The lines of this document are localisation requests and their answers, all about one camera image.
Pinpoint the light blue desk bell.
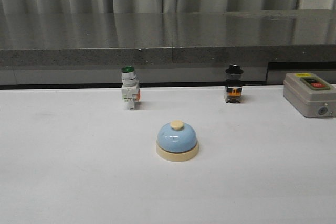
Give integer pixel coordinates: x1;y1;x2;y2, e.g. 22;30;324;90
156;120;199;162

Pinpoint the grey stone counter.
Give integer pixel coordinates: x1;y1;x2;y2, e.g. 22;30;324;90
1;10;335;86

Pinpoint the green pushbutton switch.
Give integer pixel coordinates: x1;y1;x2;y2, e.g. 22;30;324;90
121;66;141;110

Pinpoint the black rotary selector switch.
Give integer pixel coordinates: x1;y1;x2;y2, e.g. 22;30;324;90
224;64;244;103

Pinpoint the grey on-off switch box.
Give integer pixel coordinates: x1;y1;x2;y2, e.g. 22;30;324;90
283;73;335;118

